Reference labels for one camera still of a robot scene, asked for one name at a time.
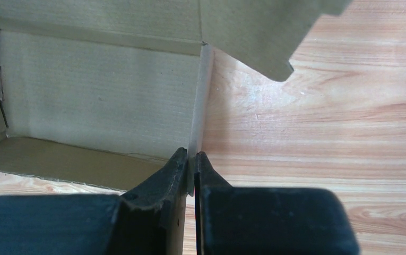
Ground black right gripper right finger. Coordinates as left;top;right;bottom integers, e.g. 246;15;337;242
194;152;360;254

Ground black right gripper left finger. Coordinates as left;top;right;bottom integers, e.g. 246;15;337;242
0;148;188;254

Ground cardboard box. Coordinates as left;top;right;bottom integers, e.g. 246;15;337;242
0;1;349;190

